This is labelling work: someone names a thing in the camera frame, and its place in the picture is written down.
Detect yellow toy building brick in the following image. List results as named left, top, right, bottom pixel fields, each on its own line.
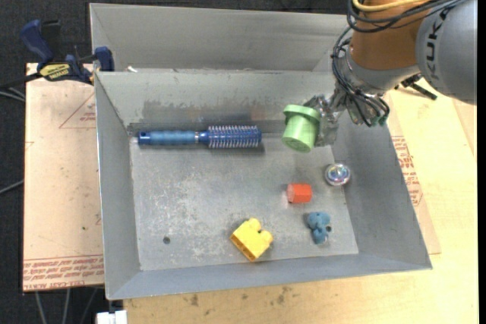
left=229, top=217, right=274, bottom=263

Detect blue round hairbrush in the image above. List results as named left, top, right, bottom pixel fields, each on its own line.
left=137, top=124, right=264, bottom=150

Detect orange-red short block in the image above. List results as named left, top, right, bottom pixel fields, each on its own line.
left=286, top=182, right=314, bottom=205

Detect blue toy animal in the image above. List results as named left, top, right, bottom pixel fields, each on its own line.
left=305, top=211, right=333, bottom=245

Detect grey metal bin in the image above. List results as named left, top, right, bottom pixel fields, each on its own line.
left=89, top=2, right=434, bottom=301

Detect brown cardboard board red print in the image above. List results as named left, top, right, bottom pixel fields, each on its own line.
left=22, top=62, right=443, bottom=294

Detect green flanged plastic cylinder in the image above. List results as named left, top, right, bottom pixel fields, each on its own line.
left=281, top=103, right=322, bottom=154

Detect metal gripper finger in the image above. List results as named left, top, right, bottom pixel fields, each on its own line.
left=314, top=118, right=340, bottom=148
left=302, top=95, right=327, bottom=112

